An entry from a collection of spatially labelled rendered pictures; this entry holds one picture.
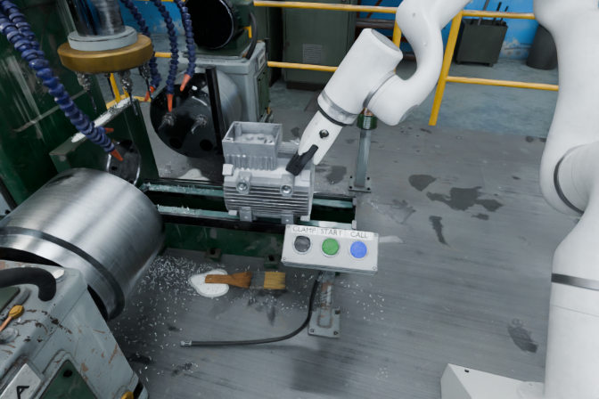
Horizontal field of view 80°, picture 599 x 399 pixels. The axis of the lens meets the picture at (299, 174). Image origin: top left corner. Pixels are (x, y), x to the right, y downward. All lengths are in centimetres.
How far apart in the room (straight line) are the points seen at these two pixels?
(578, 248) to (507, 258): 46
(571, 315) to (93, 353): 71
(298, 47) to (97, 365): 362
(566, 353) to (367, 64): 53
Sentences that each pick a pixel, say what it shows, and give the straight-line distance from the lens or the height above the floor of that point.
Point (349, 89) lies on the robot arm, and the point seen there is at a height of 130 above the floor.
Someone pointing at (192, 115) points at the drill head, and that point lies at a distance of 112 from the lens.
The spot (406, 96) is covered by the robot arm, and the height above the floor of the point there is 130.
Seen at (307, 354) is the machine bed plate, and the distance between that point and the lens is 83.
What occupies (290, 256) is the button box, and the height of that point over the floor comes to 105.
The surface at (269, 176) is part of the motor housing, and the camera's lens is 81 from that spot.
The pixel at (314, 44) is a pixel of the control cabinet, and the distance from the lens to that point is 393.
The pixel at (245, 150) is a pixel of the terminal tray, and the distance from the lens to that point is 80.
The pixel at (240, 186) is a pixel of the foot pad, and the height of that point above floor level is 106.
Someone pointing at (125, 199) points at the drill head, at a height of 113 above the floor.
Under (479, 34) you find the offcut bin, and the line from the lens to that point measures 536.
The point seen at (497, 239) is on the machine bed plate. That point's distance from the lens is 118.
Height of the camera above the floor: 154
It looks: 35 degrees down
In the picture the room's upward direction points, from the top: straight up
